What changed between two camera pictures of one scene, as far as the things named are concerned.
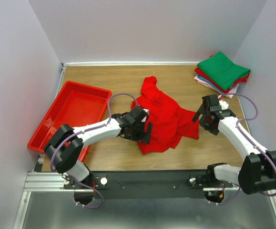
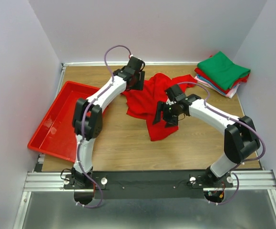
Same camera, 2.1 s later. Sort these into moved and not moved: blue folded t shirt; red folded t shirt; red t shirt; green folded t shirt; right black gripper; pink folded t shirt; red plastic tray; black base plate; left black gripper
Moved: red t shirt; left black gripper; right black gripper
Not moved: green folded t shirt; red folded t shirt; black base plate; pink folded t shirt; red plastic tray; blue folded t shirt
